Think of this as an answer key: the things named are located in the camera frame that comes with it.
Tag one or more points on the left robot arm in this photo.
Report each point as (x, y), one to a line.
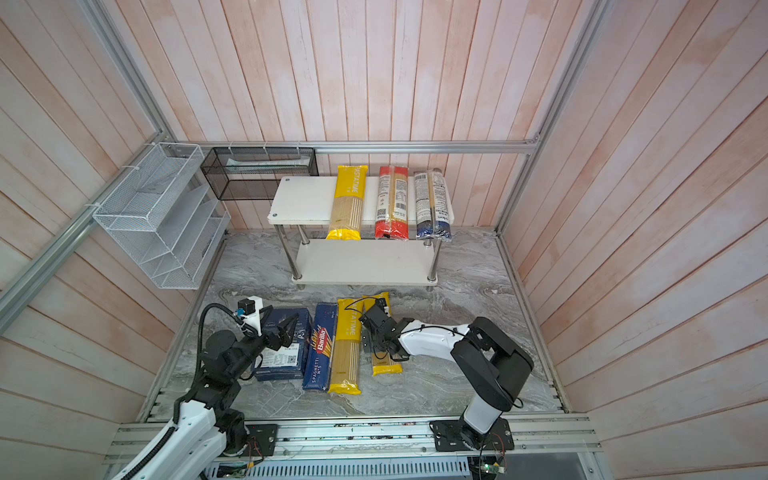
(204, 426)

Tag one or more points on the aluminium wall frame rail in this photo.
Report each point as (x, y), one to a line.
(31, 280)

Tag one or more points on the black wire mesh basket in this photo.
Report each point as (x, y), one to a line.
(254, 173)

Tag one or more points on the white two-tier shelf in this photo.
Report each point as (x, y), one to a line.
(306, 201)

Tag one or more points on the wide blue Barilla pasta box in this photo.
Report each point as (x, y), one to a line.
(289, 362)

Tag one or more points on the blue clear spaghetti pack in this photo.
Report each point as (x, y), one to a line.
(432, 213)

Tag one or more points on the yellow pastatime spaghetti pack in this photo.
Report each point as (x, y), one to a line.
(346, 354)
(382, 363)
(347, 208)

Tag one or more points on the red clear spaghetti pack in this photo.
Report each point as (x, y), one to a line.
(392, 203)

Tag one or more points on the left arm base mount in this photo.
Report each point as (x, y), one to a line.
(250, 440)

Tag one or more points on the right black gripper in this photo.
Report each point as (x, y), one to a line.
(369, 342)

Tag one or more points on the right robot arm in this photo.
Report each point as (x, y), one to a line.
(494, 364)

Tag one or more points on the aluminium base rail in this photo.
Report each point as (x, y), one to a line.
(336, 438)

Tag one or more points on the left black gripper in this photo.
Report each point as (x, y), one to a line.
(285, 338)

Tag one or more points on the narrow blue Barilla spaghetti box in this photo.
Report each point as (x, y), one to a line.
(321, 342)

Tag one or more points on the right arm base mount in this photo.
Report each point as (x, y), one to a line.
(456, 435)

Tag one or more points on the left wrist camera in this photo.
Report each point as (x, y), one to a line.
(248, 315)

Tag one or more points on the white wire mesh rack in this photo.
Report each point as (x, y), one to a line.
(166, 222)

